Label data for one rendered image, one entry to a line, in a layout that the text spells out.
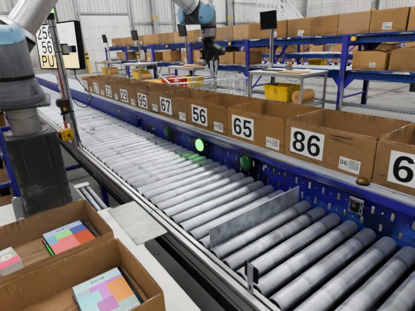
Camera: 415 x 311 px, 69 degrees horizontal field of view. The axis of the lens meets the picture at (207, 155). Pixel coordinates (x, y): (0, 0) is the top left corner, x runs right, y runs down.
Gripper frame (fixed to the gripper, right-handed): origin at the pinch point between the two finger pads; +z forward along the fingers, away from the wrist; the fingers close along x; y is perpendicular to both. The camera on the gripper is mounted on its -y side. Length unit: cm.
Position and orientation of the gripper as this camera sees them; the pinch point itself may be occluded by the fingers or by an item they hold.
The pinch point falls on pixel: (213, 74)
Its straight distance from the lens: 182.4
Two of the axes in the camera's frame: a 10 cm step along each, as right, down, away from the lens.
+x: -7.5, 2.7, -6.0
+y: -6.5, -2.2, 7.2
